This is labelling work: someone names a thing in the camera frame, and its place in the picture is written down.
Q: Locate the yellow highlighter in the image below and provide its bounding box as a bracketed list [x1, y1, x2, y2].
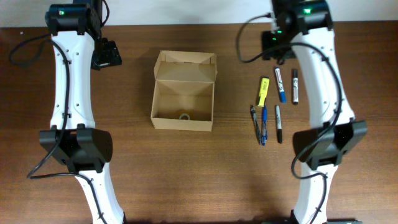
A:
[257, 77, 270, 107]

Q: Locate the black whiteboard marker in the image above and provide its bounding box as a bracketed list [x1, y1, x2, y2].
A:
[292, 69, 299, 105]

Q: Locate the blue whiteboard marker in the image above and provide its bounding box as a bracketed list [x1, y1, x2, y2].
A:
[274, 67, 287, 103]

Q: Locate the cardboard box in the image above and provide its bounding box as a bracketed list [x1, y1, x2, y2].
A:
[150, 50, 218, 131]

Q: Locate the yellow tape roll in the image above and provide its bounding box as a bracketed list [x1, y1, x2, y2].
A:
[179, 113, 191, 120]

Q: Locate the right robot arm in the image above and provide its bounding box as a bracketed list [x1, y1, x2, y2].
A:
[262, 1, 368, 223]

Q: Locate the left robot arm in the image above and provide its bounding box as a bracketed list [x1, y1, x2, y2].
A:
[40, 1, 126, 223]

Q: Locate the black clear ballpoint pen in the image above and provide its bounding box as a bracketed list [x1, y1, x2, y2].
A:
[251, 105, 262, 145]

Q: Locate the blue ballpoint pen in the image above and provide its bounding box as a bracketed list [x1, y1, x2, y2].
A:
[261, 106, 268, 146]

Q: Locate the black permanent marker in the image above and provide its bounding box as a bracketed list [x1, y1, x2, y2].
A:
[275, 105, 283, 144]

